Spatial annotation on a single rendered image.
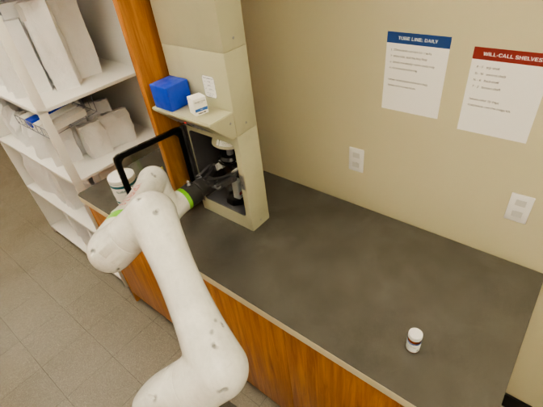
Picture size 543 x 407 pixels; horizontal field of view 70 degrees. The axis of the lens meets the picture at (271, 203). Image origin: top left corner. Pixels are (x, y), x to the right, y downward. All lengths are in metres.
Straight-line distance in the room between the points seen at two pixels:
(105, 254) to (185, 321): 0.30
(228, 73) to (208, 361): 0.90
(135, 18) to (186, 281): 1.00
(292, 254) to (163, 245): 0.77
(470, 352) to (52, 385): 2.24
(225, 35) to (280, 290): 0.90
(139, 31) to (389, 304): 1.31
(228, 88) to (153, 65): 0.37
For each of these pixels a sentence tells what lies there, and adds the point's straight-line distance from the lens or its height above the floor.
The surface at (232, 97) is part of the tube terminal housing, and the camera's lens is 1.39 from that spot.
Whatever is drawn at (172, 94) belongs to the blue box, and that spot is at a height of 1.57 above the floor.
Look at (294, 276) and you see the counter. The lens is 1.52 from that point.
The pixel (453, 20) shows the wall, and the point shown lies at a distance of 1.40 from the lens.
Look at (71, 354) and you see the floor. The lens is 2.85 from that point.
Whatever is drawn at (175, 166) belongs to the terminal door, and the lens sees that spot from 1.71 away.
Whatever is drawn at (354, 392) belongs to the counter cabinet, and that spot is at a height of 0.73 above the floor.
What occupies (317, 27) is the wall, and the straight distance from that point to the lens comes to 1.61.
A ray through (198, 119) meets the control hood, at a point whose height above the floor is 1.51.
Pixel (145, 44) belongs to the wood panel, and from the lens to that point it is 1.60.
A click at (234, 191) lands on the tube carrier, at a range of 1.70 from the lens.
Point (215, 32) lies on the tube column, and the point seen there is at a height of 1.77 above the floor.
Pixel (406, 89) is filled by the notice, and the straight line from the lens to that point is 1.51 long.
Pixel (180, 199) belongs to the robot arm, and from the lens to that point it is 1.50.
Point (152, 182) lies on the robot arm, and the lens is 1.38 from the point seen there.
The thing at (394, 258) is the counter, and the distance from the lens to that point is 1.60.
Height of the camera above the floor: 2.09
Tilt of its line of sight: 38 degrees down
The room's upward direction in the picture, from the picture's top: 7 degrees counter-clockwise
